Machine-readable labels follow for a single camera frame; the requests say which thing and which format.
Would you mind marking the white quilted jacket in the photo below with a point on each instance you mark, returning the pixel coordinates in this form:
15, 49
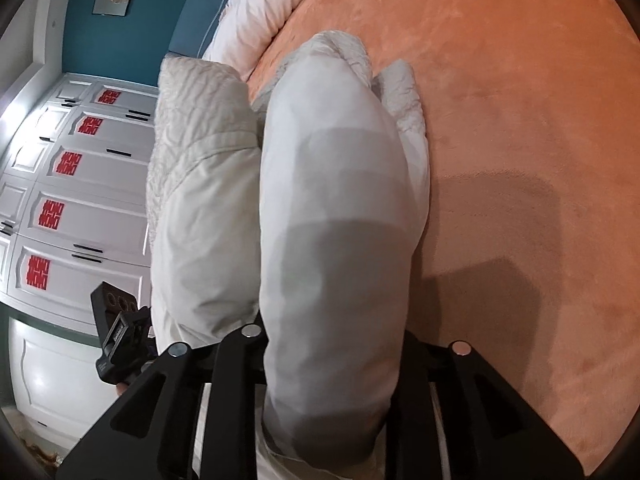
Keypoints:
330, 200

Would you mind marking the red paper sticker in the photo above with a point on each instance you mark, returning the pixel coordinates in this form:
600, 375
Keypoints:
68, 163
106, 96
37, 272
91, 125
51, 212

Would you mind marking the white panelled wardrobe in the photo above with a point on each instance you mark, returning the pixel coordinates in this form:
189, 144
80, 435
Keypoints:
100, 190

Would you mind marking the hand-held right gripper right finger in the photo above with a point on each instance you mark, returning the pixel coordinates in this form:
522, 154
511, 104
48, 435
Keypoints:
430, 367

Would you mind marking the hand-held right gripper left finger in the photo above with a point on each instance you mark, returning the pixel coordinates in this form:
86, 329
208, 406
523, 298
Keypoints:
237, 365

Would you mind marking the white pillow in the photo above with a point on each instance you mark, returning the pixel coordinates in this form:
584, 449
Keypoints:
270, 5

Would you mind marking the orange plush blanket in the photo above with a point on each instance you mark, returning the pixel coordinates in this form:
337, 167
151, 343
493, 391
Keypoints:
500, 110

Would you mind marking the blue headboard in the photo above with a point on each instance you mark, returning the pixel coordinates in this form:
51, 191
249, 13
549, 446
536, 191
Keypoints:
210, 5

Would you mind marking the white cabinet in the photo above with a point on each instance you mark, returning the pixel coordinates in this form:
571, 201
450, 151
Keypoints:
55, 385

